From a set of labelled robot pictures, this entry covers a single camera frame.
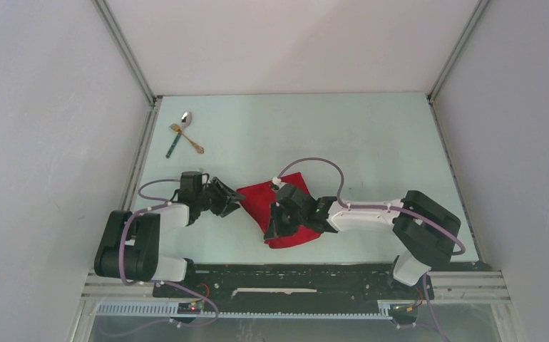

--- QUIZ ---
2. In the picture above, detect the silver spoon teal handle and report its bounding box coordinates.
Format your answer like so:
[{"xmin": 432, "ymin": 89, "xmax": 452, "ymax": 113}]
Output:
[{"xmin": 165, "ymin": 111, "xmax": 193, "ymax": 159}]

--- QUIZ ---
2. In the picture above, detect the aluminium frame post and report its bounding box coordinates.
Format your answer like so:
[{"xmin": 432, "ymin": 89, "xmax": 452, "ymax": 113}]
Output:
[
  {"xmin": 428, "ymin": 0, "xmax": 492, "ymax": 105},
  {"xmin": 91, "ymin": 0, "xmax": 157, "ymax": 106}
]

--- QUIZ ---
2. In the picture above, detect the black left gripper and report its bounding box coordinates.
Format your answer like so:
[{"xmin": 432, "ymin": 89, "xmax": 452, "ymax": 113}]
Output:
[{"xmin": 195, "ymin": 177, "xmax": 245, "ymax": 218}]

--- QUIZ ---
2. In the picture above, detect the red satin napkin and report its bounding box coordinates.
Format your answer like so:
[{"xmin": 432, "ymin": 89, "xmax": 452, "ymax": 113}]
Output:
[{"xmin": 237, "ymin": 181, "xmax": 321, "ymax": 249}]

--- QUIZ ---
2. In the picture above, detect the gold fork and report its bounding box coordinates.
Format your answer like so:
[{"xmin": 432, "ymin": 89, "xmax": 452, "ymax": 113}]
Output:
[{"xmin": 170, "ymin": 124, "xmax": 205, "ymax": 154}]

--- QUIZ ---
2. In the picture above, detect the right aluminium frame post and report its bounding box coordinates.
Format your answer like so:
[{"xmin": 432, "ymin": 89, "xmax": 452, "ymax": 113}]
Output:
[{"xmin": 428, "ymin": 0, "xmax": 492, "ymax": 105}]

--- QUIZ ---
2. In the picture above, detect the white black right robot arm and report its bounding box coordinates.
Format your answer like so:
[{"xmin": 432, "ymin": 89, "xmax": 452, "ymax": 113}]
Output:
[{"xmin": 264, "ymin": 183, "xmax": 465, "ymax": 298}]

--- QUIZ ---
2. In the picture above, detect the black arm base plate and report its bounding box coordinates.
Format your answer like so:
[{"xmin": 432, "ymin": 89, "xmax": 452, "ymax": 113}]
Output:
[{"xmin": 152, "ymin": 263, "xmax": 435, "ymax": 314}]

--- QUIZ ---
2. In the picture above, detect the white slotted cable duct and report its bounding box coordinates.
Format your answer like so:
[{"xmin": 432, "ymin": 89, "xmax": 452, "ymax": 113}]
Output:
[{"xmin": 96, "ymin": 301, "xmax": 391, "ymax": 320}]

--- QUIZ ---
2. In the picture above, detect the left aluminium frame post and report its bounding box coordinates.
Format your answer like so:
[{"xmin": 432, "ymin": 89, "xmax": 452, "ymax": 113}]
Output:
[{"xmin": 91, "ymin": 0, "xmax": 157, "ymax": 106}]

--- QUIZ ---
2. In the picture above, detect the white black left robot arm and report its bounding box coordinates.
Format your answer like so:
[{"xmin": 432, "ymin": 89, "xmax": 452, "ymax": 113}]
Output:
[{"xmin": 93, "ymin": 171, "xmax": 244, "ymax": 297}]

